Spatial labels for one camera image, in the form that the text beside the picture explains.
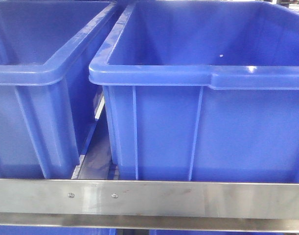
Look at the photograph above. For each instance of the steel shelf front rail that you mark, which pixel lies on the steel shelf front rail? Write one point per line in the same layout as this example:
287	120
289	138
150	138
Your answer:
165	205

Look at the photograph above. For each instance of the blue bin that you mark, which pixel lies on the blue bin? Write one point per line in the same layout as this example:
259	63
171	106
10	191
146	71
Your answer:
202	91
47	103

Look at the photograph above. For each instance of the front right blue bin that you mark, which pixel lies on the front right blue bin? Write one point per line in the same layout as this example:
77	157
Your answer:
202	91

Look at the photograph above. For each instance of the front left blue bin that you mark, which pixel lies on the front left blue bin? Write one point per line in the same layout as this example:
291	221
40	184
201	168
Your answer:
47	103

